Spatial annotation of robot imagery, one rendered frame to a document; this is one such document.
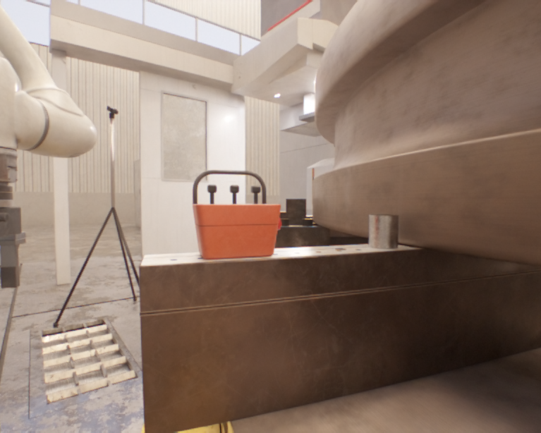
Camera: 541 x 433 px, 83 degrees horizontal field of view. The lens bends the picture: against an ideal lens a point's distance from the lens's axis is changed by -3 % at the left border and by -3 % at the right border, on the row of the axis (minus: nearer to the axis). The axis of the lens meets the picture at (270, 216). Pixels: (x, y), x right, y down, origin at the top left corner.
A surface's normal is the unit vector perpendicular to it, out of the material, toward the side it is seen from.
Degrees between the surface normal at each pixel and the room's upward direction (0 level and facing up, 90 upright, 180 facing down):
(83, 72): 90
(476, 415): 0
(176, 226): 90
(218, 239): 97
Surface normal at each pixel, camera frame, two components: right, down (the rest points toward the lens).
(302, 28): 0.61, 0.04
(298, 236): -0.07, 0.04
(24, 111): 1.00, -0.01
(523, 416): 0.00, -1.00
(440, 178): -0.93, 0.02
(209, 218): 0.30, 0.16
